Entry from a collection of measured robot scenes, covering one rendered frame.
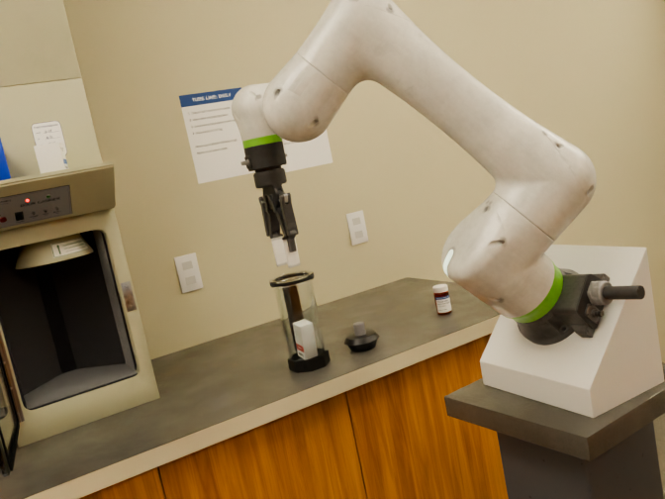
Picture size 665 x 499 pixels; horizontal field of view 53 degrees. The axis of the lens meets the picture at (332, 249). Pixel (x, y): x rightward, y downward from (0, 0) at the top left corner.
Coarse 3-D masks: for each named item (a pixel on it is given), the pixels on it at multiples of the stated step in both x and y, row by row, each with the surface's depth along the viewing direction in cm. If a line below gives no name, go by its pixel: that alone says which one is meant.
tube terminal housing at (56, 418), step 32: (0, 96) 144; (32, 96) 147; (64, 96) 150; (0, 128) 144; (64, 128) 150; (32, 160) 147; (96, 160) 154; (64, 224) 151; (96, 224) 154; (128, 320) 158; (128, 384) 159; (32, 416) 149; (64, 416) 152; (96, 416) 155
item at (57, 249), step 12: (48, 240) 153; (60, 240) 154; (72, 240) 156; (84, 240) 160; (24, 252) 153; (36, 252) 152; (48, 252) 152; (60, 252) 152; (72, 252) 154; (84, 252) 157; (24, 264) 152; (36, 264) 151
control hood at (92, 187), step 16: (32, 176) 137; (48, 176) 139; (64, 176) 140; (80, 176) 142; (96, 176) 145; (112, 176) 147; (0, 192) 135; (16, 192) 137; (80, 192) 146; (96, 192) 148; (112, 192) 150; (80, 208) 149; (96, 208) 151; (32, 224) 146
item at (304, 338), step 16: (304, 272) 164; (288, 288) 157; (304, 288) 158; (288, 304) 158; (304, 304) 158; (288, 320) 159; (304, 320) 158; (288, 336) 160; (304, 336) 159; (320, 336) 161; (288, 352) 163; (304, 352) 159; (320, 352) 161
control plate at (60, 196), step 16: (32, 192) 139; (48, 192) 141; (64, 192) 143; (0, 208) 138; (16, 208) 140; (32, 208) 142; (48, 208) 144; (64, 208) 146; (0, 224) 141; (16, 224) 143
